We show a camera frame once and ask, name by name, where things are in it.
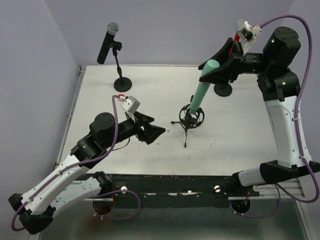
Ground mint green microphone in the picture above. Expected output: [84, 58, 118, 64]
[189, 59, 220, 114]

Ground black tripod shock mount stand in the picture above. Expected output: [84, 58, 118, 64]
[170, 95, 205, 148]

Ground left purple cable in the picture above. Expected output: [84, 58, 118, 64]
[11, 94, 141, 231]

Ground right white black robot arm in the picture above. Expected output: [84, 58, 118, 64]
[199, 26, 320, 187]

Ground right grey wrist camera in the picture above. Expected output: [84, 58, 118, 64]
[234, 19, 262, 55]

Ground short black round-base stand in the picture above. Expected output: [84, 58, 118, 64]
[111, 40, 132, 93]

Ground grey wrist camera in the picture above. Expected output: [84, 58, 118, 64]
[118, 94, 141, 123]
[234, 19, 262, 55]

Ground tall black round-base stand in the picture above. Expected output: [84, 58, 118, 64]
[213, 84, 233, 97]

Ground purple cable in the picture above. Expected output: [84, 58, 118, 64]
[11, 94, 141, 231]
[229, 14, 318, 218]

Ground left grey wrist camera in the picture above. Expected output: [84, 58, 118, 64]
[118, 94, 141, 123]

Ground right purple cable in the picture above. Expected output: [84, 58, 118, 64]
[229, 14, 318, 218]

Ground black mounting base plate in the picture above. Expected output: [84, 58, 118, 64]
[92, 173, 260, 209]

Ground red microphone grey grille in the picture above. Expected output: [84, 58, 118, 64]
[229, 34, 240, 56]

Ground black microphone silver grille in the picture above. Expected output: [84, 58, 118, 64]
[96, 21, 119, 65]

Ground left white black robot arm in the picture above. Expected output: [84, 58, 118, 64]
[8, 112, 166, 235]

